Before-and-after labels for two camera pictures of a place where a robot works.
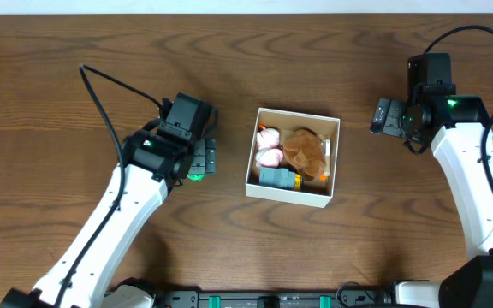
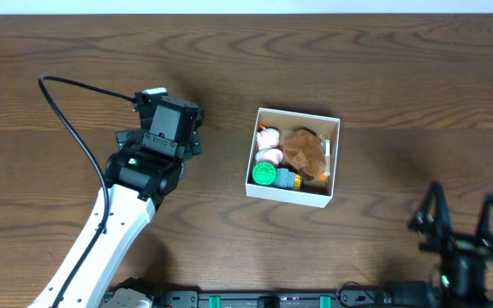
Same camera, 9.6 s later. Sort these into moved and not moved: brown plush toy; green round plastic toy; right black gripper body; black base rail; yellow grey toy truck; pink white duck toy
Moved: green round plastic toy; right black gripper body
Not moved: black base rail; yellow grey toy truck; pink white duck toy; brown plush toy
